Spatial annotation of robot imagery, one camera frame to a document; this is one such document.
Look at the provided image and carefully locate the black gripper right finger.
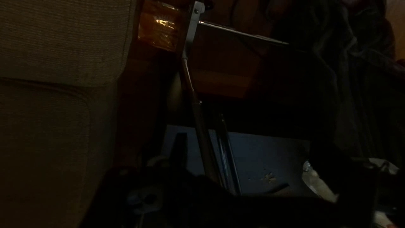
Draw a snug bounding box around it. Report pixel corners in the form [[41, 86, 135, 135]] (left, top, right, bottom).
[[308, 138, 377, 213]]

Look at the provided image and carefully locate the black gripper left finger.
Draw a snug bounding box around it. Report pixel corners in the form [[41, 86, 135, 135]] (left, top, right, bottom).
[[169, 132, 190, 171]]

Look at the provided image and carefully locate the black coat hanger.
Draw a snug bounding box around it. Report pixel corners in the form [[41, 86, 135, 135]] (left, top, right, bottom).
[[210, 100, 244, 198]]

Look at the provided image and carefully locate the white plastic sheet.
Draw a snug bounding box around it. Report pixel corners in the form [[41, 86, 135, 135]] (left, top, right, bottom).
[[301, 159, 339, 203]]

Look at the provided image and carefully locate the chrome clothes rack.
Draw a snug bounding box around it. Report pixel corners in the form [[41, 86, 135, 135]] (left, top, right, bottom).
[[178, 0, 298, 197]]

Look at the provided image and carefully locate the dark grey garment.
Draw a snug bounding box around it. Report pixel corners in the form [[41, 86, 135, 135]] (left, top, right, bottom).
[[269, 0, 405, 170]]

